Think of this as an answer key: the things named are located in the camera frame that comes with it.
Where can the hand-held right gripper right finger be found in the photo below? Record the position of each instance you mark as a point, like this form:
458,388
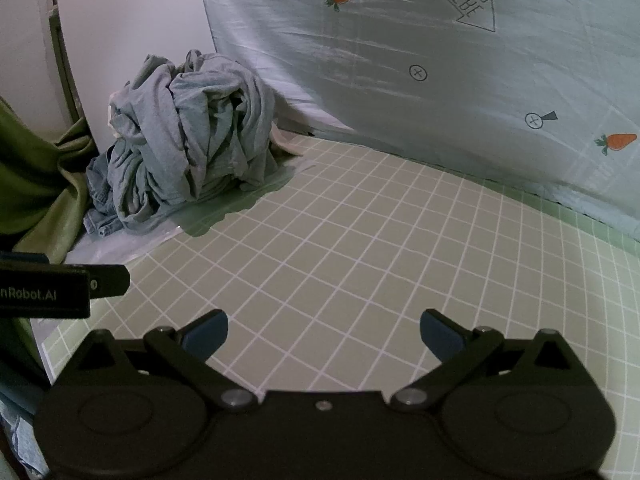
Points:
441,337

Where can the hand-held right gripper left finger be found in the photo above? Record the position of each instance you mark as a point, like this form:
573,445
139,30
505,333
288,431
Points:
206,334

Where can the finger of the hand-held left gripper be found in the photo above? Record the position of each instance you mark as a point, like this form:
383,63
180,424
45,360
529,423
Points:
111,281

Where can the grey-blue shirt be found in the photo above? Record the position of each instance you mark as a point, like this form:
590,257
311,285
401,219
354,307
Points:
195,130

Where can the blue denim jeans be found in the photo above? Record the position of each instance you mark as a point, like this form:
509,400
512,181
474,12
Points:
100,220

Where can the green cloth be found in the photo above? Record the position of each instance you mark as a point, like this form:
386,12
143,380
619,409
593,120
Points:
35,185

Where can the green grid-pattern mat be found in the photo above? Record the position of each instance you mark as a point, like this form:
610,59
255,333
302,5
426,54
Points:
360,240

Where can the white board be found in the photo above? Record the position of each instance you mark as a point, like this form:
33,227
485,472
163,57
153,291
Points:
125,20

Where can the light blue printed sheet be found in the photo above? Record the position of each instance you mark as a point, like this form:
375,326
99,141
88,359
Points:
400,70

